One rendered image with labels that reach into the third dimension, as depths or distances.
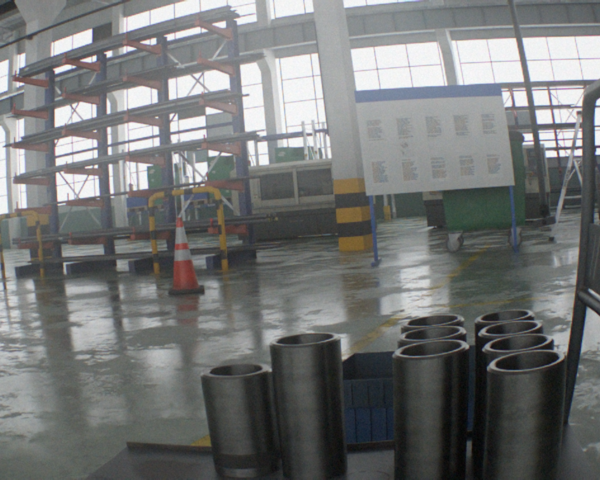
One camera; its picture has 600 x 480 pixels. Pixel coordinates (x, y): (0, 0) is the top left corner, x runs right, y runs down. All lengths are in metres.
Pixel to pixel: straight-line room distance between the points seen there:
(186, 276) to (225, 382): 6.07
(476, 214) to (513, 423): 8.15
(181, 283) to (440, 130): 3.32
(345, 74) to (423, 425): 10.11
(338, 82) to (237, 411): 9.84
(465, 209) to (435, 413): 7.99
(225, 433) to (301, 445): 0.15
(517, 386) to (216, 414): 0.66
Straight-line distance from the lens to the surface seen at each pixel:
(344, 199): 10.99
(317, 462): 1.38
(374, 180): 8.66
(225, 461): 1.45
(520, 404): 0.97
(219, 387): 1.40
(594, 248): 1.41
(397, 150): 8.63
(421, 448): 1.16
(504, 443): 0.99
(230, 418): 1.41
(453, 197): 9.08
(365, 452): 1.53
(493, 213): 9.07
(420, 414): 1.14
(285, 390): 1.35
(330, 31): 11.24
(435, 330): 1.35
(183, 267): 7.44
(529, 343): 1.19
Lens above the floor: 0.77
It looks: 2 degrees down
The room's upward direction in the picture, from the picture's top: 5 degrees counter-clockwise
